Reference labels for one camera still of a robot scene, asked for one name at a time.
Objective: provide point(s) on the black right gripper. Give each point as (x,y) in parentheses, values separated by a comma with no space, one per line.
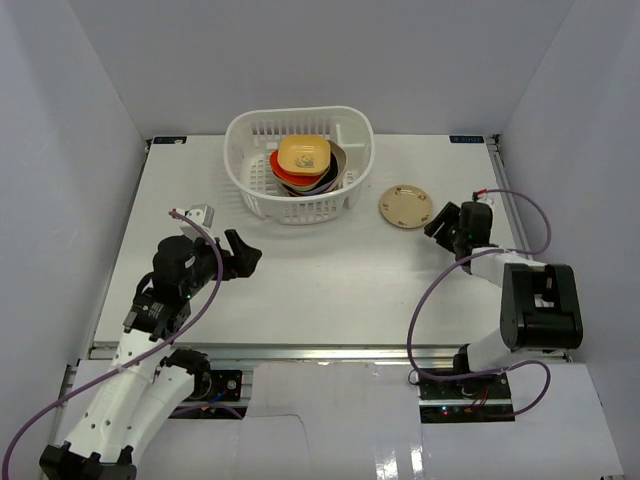
(449,214)

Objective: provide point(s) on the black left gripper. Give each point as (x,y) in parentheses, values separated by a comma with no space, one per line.
(226,261)

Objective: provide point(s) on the orange round plate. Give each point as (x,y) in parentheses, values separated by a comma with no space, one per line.
(291,179)

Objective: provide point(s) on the yellow square panda plate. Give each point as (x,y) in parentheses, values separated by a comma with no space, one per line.
(304,155)

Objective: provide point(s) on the black round plate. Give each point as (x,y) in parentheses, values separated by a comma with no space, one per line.
(332,177)

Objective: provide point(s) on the cream square panda plate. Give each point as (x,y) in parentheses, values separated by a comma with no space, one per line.
(338,154)

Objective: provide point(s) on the green square panda plate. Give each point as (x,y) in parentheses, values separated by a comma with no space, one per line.
(300,193)

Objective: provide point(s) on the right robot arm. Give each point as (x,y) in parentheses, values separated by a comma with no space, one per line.
(539,306)

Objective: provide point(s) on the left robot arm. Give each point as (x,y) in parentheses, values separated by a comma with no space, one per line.
(149,378)

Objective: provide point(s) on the white plastic bin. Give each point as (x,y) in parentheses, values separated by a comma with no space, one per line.
(251,138)

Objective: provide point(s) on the beige round floral plate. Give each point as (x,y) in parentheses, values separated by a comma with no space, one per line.
(406,206)

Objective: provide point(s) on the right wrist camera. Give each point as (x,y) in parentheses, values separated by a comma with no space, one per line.
(484,197)

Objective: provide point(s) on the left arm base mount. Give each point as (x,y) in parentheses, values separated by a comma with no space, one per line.
(222,385)

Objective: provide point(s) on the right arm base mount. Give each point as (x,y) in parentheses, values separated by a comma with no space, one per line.
(477,400)

